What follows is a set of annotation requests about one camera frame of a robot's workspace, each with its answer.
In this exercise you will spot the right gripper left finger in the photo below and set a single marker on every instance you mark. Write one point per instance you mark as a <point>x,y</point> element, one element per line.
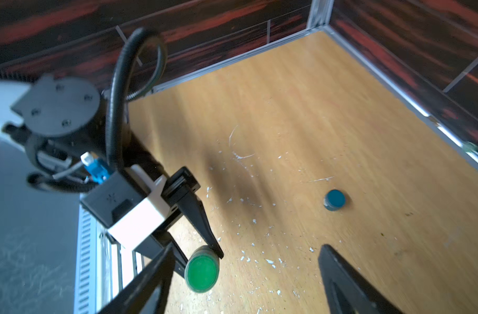
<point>147,292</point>

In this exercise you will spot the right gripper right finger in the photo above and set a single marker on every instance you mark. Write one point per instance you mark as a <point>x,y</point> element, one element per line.
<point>347,291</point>

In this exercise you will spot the blue paint jar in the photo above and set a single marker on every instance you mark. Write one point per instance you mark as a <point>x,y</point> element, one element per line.
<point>334,200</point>

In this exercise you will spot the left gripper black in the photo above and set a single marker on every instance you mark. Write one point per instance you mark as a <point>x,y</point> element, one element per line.
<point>159,211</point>

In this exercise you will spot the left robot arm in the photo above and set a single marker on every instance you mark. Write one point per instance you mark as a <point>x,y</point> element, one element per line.
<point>67,132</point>

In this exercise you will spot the green paint jar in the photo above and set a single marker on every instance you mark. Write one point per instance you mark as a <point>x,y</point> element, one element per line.
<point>202,270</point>

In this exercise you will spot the front aluminium rail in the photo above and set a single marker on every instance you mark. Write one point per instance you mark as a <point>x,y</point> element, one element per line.
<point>103,269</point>

